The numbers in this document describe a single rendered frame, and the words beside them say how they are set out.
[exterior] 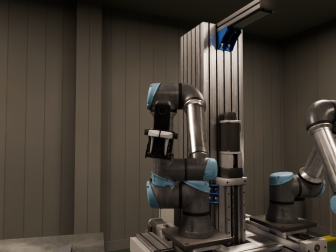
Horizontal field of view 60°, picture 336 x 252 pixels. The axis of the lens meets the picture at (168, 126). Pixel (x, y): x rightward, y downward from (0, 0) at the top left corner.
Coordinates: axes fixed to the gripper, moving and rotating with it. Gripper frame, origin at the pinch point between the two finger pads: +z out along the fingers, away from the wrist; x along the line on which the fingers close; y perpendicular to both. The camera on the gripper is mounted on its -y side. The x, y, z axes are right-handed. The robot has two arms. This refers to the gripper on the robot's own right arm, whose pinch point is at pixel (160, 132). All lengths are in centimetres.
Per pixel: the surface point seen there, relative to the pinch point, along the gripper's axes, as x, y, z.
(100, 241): 19, 44, -42
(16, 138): 174, 26, -262
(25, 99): 172, -21, -266
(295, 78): -195, -125, -418
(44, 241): 40, 47, -42
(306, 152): -220, -4, -400
